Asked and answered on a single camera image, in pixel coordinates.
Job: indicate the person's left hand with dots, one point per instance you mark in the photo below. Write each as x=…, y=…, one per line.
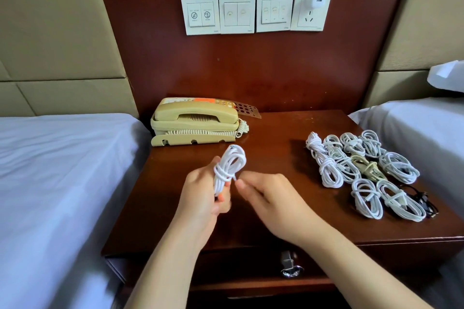
x=196, y=204

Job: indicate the person's right hand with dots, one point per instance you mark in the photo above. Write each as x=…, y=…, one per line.
x=279, y=207

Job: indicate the dark wooden drawer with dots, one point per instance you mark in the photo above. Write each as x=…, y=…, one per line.
x=232, y=265

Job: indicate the person's left forearm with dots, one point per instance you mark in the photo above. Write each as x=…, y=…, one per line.
x=159, y=276

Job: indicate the person's right forearm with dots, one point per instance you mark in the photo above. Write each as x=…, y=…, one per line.
x=370, y=272

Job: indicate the wooden nightstand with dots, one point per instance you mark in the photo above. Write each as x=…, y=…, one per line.
x=145, y=204

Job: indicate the left bed white sheet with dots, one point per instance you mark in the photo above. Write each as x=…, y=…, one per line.
x=58, y=204

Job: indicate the bed white sheet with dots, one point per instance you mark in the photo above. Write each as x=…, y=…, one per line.
x=58, y=204
x=435, y=146

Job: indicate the right bed white sheet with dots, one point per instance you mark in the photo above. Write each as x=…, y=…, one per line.
x=435, y=146

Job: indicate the white plug-in charger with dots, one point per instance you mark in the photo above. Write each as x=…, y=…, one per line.
x=317, y=1

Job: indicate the white pillow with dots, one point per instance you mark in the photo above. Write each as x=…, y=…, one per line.
x=448, y=77

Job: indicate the beige padded headboard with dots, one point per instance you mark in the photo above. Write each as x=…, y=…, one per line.
x=58, y=23
x=428, y=15

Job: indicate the dark wooden wall panel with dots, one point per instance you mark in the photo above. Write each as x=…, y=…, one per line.
x=246, y=70

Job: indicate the white wall socket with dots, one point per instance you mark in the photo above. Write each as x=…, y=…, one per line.
x=308, y=20

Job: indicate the white double rocker wall switch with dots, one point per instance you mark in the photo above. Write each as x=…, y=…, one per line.
x=237, y=13

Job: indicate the white triple rocker wall switch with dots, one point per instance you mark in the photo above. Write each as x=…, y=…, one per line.
x=275, y=11

